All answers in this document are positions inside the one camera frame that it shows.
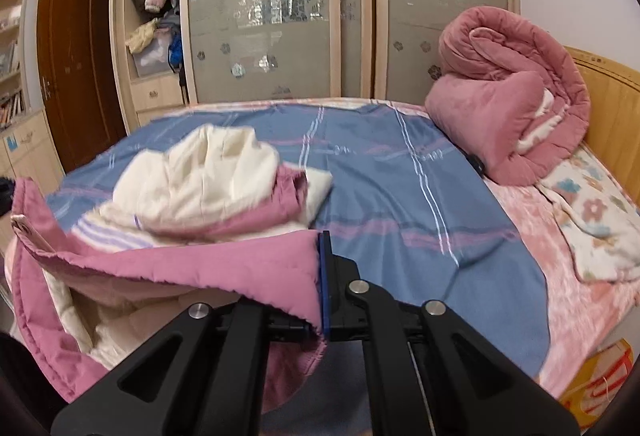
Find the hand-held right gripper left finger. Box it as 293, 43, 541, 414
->
50, 297, 311, 436

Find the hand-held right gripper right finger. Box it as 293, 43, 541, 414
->
317, 231, 583, 436

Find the pink and white jacket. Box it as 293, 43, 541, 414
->
5, 125, 335, 417

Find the blue plaid blanket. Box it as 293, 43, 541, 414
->
45, 103, 551, 436

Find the pink bed sheet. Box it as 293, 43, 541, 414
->
190, 96, 640, 399

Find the rolled pink quilt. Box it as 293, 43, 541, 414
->
425, 6, 592, 187

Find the beige wardrobe with glass doors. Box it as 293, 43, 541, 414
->
110, 0, 522, 127

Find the beige wardrobe drawer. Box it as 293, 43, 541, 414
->
131, 83, 183, 111

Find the blue cloth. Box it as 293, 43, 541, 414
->
167, 36, 183, 71

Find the light wooden cabinet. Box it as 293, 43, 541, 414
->
0, 111, 66, 197

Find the floral cream blanket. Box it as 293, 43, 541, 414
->
537, 146, 640, 284

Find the clear storage bin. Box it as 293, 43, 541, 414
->
131, 38, 173, 77

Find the orange bag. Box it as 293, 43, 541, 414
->
560, 338, 636, 432

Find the cream cloth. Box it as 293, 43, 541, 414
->
125, 18, 161, 54

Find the brown wooden door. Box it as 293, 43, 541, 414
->
37, 0, 126, 174

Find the bookshelf with books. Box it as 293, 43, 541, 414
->
0, 0, 31, 131

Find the wooden headboard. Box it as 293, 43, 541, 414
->
562, 46, 640, 197

